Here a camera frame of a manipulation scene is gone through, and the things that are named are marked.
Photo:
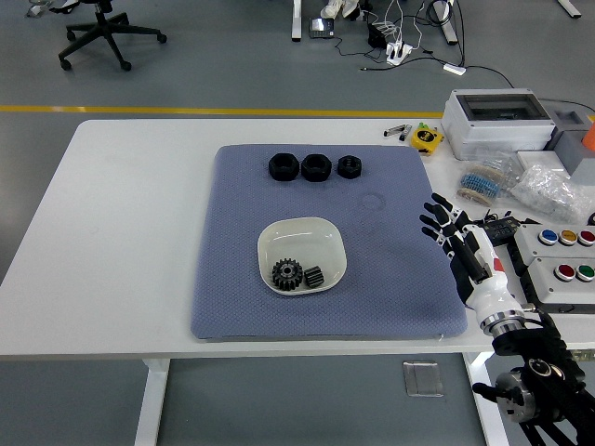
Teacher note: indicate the white shoe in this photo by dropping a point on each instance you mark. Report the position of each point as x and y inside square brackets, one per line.
[334, 8]

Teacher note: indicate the small black hex nut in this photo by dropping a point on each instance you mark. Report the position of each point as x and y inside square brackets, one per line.
[349, 167]

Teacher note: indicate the white desk leg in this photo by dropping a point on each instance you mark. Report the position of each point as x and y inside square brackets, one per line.
[447, 25]
[571, 7]
[296, 21]

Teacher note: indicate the white power strip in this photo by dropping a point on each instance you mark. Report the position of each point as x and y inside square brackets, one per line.
[399, 52]

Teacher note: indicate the small green object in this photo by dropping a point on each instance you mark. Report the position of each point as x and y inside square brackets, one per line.
[423, 125]

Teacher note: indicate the black digital display module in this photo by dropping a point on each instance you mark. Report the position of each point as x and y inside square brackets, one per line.
[499, 228]

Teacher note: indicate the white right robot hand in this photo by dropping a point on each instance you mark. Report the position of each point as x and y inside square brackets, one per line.
[490, 292]

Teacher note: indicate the small white adapter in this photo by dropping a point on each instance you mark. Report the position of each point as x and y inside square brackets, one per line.
[454, 69]

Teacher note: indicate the orange object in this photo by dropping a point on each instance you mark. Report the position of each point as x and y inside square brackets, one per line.
[590, 138]

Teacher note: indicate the black and silver marker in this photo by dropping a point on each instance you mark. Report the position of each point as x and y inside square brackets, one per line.
[392, 131]
[405, 133]

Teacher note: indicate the clear bag of blue resistors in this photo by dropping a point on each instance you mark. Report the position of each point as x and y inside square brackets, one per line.
[483, 183]

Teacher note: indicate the small black metal gear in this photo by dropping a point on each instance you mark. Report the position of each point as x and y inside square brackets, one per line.
[314, 277]

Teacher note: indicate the large black metal gear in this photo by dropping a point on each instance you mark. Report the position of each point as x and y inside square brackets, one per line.
[287, 274]

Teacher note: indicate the under-table green circuit panel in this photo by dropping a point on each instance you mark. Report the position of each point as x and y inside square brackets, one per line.
[586, 356]

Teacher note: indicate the white two-button control box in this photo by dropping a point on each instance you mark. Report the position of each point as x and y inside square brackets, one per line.
[544, 283]

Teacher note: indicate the white three-button control box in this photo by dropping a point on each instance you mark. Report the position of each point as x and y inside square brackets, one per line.
[530, 241]

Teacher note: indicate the black power adapter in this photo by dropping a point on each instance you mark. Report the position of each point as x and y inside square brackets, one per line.
[376, 35]

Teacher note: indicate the blue-grey textured mat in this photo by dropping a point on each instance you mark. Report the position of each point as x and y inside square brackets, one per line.
[316, 316]

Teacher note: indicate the light grey block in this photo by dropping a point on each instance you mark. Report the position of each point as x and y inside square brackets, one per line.
[574, 155]

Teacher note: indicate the grey metal bracket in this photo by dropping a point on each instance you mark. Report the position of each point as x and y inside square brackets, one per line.
[35, 10]

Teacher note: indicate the white table leg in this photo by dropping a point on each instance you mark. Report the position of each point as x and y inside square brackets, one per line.
[151, 404]
[481, 371]

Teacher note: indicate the white square plate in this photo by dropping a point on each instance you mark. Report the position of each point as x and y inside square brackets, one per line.
[297, 241]

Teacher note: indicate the large black hex nut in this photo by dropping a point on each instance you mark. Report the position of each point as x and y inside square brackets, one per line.
[283, 167]
[315, 168]

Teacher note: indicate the metal floor hatch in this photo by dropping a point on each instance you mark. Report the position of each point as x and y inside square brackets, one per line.
[423, 378]

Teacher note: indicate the grey electrical enclosure box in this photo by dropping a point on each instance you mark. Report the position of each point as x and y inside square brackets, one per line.
[497, 130]

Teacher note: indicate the yellow tape measure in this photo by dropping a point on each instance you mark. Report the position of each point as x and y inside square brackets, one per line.
[427, 140]

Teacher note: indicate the dark grey box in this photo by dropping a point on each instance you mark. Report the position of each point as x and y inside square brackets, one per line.
[569, 118]

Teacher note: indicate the clear bag of white parts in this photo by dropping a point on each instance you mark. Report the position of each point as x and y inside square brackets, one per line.
[553, 192]

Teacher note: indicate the flat white plastic case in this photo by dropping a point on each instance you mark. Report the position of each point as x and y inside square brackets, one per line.
[534, 158]

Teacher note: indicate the black terminal device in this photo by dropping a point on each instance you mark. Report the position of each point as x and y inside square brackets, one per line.
[321, 29]

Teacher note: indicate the black office chair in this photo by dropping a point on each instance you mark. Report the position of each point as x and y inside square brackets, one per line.
[104, 28]

